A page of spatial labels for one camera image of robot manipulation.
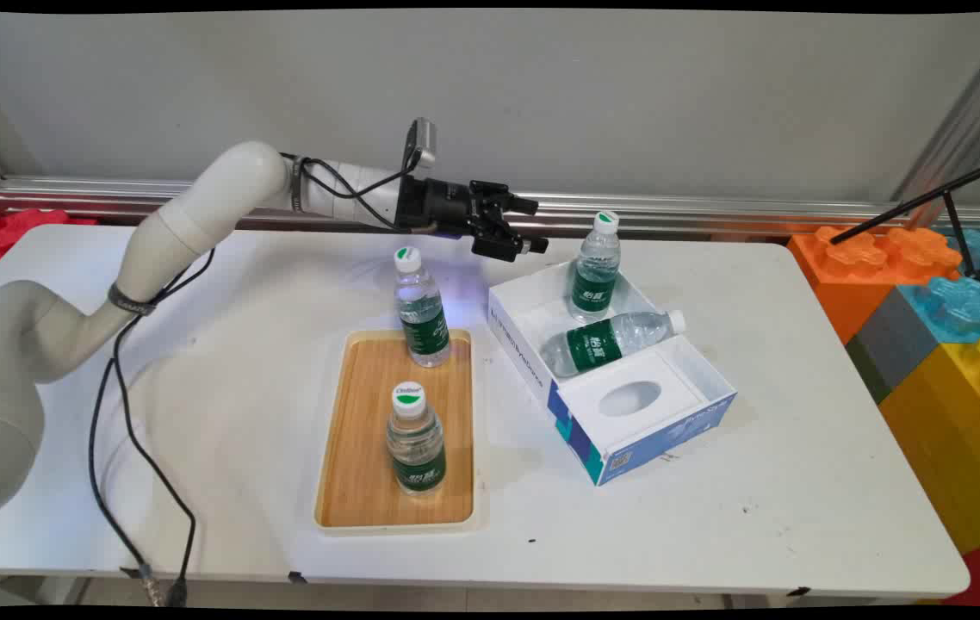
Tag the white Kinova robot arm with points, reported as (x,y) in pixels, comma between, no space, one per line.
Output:
(197,207)

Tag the black tripod stand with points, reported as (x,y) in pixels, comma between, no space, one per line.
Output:
(912,202)

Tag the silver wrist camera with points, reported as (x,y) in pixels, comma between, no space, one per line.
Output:
(424,138)

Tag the aluminium frame rail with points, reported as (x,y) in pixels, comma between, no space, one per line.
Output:
(714,211)

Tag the wooden tray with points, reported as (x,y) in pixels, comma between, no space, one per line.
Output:
(361,448)

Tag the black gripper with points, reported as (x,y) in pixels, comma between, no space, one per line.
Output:
(438,207)

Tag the orange foam block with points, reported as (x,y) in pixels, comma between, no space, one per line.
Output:
(843,284)

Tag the grey foam block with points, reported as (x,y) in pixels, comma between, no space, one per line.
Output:
(895,344)

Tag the large colourful toy bricks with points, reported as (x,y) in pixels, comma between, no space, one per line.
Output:
(955,413)

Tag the white blue cardboard box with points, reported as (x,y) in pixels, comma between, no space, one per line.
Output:
(593,406)

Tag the green label water bottle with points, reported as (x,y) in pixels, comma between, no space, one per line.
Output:
(425,331)
(598,344)
(592,288)
(417,469)

